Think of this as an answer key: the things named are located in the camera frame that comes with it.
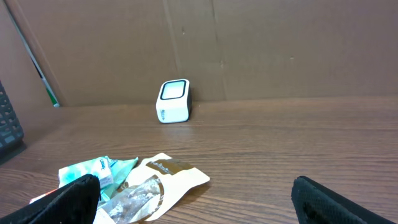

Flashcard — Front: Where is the white barcode scanner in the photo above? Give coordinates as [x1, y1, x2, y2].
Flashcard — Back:
[155, 79, 192, 124]

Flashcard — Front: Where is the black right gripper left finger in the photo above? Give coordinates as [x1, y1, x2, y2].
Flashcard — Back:
[1, 174, 100, 224]

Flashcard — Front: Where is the orange small packet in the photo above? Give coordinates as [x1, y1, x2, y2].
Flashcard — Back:
[29, 189, 58, 204]

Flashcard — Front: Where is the teal long snack packet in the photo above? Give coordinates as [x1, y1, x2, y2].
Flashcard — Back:
[58, 156, 139, 202]

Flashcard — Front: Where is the grey plastic shopping basket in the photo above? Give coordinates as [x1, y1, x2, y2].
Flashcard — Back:
[1, 84, 24, 152]

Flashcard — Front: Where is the beige brown snack pouch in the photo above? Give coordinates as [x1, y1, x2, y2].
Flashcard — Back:
[93, 153, 210, 224]

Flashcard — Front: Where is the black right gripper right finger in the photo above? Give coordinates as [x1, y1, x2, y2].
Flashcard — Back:
[291, 176, 393, 224]

